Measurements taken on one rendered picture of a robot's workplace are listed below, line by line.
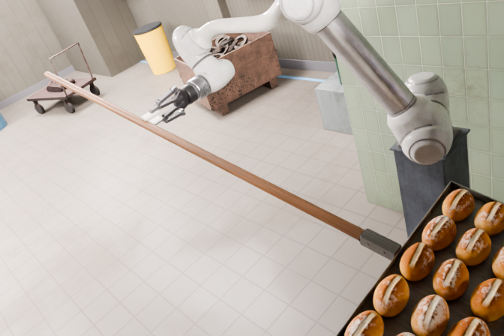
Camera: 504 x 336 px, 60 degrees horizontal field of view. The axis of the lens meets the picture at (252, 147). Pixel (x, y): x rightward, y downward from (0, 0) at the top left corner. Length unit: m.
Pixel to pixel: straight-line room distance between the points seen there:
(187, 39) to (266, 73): 3.25
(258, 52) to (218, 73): 3.13
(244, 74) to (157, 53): 2.30
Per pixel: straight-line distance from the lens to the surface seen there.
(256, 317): 2.65
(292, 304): 2.64
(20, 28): 9.08
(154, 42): 6.79
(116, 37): 7.90
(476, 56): 2.18
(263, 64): 4.94
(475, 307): 1.02
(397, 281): 1.00
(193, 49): 1.77
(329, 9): 1.36
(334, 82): 3.84
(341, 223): 1.12
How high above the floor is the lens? 2.02
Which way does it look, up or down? 30 degrees down
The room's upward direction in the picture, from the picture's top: 20 degrees counter-clockwise
